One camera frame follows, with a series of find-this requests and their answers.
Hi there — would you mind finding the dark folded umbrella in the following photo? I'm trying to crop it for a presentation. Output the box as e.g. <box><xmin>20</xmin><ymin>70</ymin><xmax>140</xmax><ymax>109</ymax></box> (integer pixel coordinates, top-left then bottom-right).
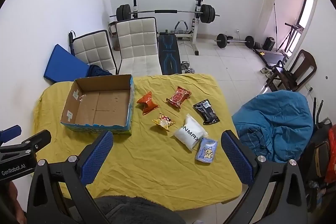
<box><xmin>68</xmin><ymin>31</ymin><xmax>77</xmax><ymax>54</ymax></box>

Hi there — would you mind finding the orange snack packet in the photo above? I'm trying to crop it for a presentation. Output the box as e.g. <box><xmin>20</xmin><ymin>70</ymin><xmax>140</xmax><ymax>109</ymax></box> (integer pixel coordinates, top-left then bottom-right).
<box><xmin>136</xmin><ymin>91</ymin><xmax>160</xmax><ymax>115</ymax></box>

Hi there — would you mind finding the long barbell with black plates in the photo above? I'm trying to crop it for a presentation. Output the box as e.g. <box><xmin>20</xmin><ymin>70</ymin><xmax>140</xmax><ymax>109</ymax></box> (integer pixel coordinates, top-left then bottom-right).
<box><xmin>110</xmin><ymin>4</ymin><xmax>220</xmax><ymax>24</ymax></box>

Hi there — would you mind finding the cardboard box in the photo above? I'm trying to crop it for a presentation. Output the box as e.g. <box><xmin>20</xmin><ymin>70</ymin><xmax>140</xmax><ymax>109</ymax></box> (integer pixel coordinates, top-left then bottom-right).
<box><xmin>60</xmin><ymin>74</ymin><xmax>135</xmax><ymax>136</ymax></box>

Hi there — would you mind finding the red cloth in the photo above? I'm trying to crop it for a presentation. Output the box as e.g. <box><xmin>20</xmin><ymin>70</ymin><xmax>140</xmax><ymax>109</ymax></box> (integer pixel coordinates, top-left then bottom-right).
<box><xmin>325</xmin><ymin>126</ymin><xmax>336</xmax><ymax>184</ymax></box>

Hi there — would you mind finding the person's left forearm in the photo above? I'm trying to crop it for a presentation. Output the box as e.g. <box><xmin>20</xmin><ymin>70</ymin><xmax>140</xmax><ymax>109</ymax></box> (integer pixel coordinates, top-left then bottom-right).
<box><xmin>4</xmin><ymin>182</ymin><xmax>28</xmax><ymax>223</ymax></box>

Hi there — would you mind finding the dark wooden chair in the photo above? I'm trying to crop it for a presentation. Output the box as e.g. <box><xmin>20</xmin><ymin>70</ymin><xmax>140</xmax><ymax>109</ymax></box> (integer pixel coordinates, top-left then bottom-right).
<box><xmin>265</xmin><ymin>49</ymin><xmax>318</xmax><ymax>93</ymax></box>

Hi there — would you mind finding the white barbell rack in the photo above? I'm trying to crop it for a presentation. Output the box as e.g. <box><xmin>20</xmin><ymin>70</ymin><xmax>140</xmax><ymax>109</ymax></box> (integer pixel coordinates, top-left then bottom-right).
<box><xmin>130</xmin><ymin>0</ymin><xmax>208</xmax><ymax>56</ymax></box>

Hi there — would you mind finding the black box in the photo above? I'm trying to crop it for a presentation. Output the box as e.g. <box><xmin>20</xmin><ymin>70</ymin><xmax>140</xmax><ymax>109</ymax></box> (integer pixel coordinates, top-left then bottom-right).
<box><xmin>263</xmin><ymin>37</ymin><xmax>276</xmax><ymax>51</ymax></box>

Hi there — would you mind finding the blue striped blanket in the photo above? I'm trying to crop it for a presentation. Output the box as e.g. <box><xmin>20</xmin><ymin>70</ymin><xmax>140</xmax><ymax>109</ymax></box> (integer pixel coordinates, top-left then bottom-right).
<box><xmin>232</xmin><ymin>90</ymin><xmax>314</xmax><ymax>164</ymax></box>

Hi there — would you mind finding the grey cable handle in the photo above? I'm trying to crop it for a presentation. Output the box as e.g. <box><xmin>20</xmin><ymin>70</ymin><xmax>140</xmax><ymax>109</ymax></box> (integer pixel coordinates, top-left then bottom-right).
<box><xmin>175</xmin><ymin>21</ymin><xmax>189</xmax><ymax>35</ymax></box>

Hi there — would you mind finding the small yellow snack packet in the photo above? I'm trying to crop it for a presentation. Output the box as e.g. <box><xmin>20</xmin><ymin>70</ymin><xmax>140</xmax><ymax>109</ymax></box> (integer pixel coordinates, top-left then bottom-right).
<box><xmin>152</xmin><ymin>113</ymin><xmax>175</xmax><ymax>131</ymax></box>

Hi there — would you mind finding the chrome dumbbell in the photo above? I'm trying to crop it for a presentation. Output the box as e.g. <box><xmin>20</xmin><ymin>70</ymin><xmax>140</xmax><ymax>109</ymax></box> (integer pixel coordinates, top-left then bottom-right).
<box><xmin>181</xmin><ymin>61</ymin><xmax>195</xmax><ymax>74</ymax></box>

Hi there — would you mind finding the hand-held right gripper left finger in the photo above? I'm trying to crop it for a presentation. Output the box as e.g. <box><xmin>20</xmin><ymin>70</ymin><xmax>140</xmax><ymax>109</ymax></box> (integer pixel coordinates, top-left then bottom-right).
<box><xmin>26</xmin><ymin>130</ymin><xmax>114</xmax><ymax>224</ymax></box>

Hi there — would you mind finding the yellow tablecloth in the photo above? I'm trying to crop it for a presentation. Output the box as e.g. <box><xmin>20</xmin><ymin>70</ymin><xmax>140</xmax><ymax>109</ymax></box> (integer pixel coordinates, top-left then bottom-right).
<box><xmin>31</xmin><ymin>73</ymin><xmax>243</xmax><ymax>205</ymax></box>

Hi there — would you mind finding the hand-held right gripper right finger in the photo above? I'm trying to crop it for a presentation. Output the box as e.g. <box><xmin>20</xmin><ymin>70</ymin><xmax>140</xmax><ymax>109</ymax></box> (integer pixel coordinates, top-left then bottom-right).
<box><xmin>221</xmin><ymin>130</ymin><xmax>308</xmax><ymax>224</ymax></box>

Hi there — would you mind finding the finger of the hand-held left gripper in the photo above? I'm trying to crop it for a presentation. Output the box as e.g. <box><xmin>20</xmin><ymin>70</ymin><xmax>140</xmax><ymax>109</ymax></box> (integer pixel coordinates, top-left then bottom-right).
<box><xmin>0</xmin><ymin>125</ymin><xmax>22</xmax><ymax>141</ymax></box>
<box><xmin>16</xmin><ymin>130</ymin><xmax>52</xmax><ymax>153</ymax></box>

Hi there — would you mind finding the dark blue cloth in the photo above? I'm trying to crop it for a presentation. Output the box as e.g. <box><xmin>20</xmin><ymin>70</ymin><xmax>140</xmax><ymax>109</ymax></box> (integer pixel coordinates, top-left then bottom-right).
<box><xmin>88</xmin><ymin>64</ymin><xmax>113</xmax><ymax>78</ymax></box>

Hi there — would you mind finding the light blue cartoon packet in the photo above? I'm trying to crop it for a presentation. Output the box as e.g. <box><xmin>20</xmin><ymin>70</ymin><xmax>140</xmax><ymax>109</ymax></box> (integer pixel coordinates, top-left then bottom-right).
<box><xmin>195</xmin><ymin>137</ymin><xmax>218</xmax><ymax>165</ymax></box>

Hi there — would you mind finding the black exercise stand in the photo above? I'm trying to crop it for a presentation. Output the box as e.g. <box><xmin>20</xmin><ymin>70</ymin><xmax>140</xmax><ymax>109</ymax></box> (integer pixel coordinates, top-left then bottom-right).
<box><xmin>285</xmin><ymin>22</ymin><xmax>305</xmax><ymax>56</ymax></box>

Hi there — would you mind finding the window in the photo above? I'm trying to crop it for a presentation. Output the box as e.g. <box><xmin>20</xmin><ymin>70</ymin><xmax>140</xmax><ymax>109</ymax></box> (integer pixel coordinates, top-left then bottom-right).
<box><xmin>297</xmin><ymin>0</ymin><xmax>315</xmax><ymax>30</ymax></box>

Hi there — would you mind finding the pair of white shoes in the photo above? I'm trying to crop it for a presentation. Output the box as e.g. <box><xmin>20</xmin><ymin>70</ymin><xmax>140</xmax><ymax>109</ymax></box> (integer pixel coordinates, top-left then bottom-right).
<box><xmin>260</xmin><ymin>67</ymin><xmax>273</xmax><ymax>79</ymax></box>

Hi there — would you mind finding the black bag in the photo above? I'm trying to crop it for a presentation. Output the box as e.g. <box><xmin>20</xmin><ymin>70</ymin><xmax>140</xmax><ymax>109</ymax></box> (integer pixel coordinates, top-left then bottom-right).
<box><xmin>302</xmin><ymin>119</ymin><xmax>333</xmax><ymax>184</ymax></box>

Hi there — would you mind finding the blue foam mat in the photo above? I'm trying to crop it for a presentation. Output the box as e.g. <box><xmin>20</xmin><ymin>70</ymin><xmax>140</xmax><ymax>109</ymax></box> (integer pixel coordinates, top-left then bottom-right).
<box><xmin>43</xmin><ymin>45</ymin><xmax>91</xmax><ymax>84</ymax></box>

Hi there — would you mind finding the small white quilted chair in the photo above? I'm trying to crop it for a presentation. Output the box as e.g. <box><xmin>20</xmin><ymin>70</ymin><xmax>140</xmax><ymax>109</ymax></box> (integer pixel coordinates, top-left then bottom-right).
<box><xmin>72</xmin><ymin>30</ymin><xmax>117</xmax><ymax>75</ymax></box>

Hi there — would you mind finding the short barbell with black plates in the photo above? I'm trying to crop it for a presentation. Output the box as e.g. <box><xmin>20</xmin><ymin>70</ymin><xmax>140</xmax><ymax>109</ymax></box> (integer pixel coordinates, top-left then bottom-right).
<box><xmin>214</xmin><ymin>33</ymin><xmax>255</xmax><ymax>49</ymax></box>

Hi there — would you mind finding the large white quilted chair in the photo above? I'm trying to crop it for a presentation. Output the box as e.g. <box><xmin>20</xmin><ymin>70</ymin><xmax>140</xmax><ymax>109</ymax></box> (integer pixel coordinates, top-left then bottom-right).
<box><xmin>115</xmin><ymin>17</ymin><xmax>162</xmax><ymax>75</ymax></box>

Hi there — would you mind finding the red snack packet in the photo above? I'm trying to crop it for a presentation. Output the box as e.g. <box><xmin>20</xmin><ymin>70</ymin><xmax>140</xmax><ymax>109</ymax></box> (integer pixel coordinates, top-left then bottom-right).
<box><xmin>166</xmin><ymin>86</ymin><xmax>192</xmax><ymax>109</ymax></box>

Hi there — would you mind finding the white soft packet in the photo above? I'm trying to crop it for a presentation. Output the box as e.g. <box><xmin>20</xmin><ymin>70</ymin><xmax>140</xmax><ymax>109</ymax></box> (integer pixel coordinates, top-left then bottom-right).
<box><xmin>174</xmin><ymin>114</ymin><xmax>209</xmax><ymax>152</ymax></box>

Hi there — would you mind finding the black glossy packet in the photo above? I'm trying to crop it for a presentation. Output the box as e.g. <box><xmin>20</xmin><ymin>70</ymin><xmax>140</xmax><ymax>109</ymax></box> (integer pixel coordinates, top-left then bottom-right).
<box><xmin>193</xmin><ymin>99</ymin><xmax>220</xmax><ymax>125</ymax></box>

